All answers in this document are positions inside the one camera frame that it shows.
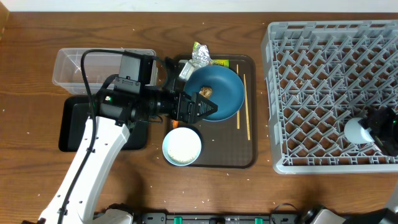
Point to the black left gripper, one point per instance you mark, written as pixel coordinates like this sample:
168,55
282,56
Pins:
186,106

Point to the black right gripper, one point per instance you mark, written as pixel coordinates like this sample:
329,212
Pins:
376,126

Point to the brown food scrap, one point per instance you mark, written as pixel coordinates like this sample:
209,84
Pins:
206,91

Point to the dark blue plate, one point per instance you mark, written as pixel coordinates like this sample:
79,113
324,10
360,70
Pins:
224,83

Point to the light blue cup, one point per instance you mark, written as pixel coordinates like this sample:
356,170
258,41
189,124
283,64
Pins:
355,133

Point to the light blue rice bowl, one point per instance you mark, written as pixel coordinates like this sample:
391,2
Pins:
181,146

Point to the wooden chopstick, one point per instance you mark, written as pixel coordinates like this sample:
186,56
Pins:
238,111
246,108

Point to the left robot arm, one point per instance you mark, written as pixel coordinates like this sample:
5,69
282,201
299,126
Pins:
106,132

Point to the grey plastic dishwasher rack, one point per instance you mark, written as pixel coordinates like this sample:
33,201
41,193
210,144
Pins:
319,75

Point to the black waste tray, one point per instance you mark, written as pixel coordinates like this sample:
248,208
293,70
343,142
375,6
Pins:
75,114

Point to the orange carrot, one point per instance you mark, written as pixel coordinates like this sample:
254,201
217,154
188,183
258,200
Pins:
175,124

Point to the crumpled aluminium foil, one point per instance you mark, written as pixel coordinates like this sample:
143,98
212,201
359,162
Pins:
200,55

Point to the yellow green candy wrapper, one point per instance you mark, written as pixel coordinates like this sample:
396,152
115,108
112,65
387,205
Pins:
220,62

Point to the clear plastic bin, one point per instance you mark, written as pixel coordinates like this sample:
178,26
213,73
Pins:
99,64

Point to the black rail at table edge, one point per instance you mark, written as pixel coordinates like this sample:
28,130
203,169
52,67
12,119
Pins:
217,217

